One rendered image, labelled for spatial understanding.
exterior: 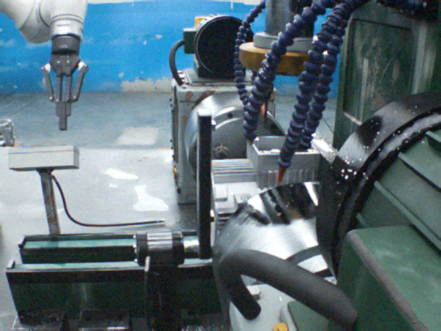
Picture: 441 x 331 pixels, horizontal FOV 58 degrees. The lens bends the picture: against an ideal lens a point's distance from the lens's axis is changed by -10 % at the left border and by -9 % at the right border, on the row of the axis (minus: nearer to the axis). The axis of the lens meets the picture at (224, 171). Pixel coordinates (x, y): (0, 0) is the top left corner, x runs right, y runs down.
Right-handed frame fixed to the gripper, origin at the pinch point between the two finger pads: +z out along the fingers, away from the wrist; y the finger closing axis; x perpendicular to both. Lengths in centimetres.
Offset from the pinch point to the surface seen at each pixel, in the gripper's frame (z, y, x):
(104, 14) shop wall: -267, -51, 473
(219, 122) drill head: 4.6, 38.5, -6.7
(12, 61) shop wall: -224, -206, 530
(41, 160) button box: 11.4, -4.7, -3.5
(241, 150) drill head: 10.9, 44.0, -3.7
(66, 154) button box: 10.4, 1.7, -3.5
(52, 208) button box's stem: 22.8, -4.1, 4.3
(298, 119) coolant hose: 14, 43, -51
